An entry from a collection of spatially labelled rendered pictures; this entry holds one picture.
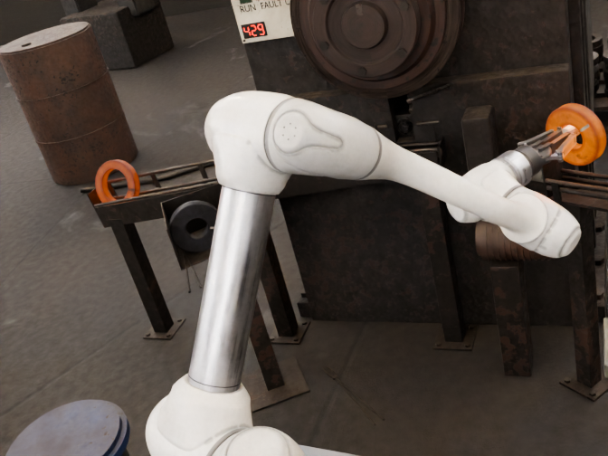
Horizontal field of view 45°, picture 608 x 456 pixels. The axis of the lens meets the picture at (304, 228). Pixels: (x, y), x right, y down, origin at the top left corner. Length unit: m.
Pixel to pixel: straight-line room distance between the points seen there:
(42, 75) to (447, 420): 3.23
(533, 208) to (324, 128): 0.54
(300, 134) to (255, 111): 0.14
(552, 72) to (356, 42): 0.54
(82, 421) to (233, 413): 0.69
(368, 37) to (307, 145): 0.85
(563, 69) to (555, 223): 0.68
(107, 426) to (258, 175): 0.90
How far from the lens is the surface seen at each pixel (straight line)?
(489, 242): 2.09
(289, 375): 2.55
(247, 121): 1.27
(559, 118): 1.90
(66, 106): 4.66
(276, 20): 2.29
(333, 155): 1.18
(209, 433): 1.38
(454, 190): 1.42
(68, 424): 2.02
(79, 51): 4.65
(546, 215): 1.55
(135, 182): 2.70
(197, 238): 2.16
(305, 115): 1.16
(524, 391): 2.33
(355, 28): 1.97
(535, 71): 2.15
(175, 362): 2.81
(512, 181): 1.65
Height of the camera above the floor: 1.58
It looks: 28 degrees down
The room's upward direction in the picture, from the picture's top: 15 degrees counter-clockwise
